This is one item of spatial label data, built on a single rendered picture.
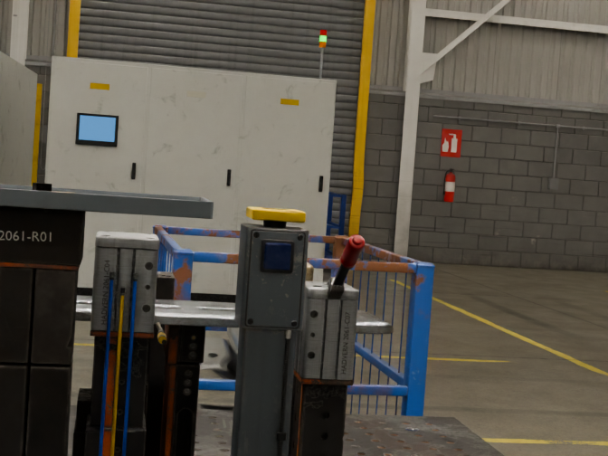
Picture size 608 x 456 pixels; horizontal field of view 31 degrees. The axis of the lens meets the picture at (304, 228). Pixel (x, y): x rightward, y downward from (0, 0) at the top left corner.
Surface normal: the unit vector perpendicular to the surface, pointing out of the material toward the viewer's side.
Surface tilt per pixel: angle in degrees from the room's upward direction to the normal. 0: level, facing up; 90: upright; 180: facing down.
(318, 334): 90
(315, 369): 90
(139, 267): 90
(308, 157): 90
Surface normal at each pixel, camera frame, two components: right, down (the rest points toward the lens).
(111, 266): 0.17, 0.07
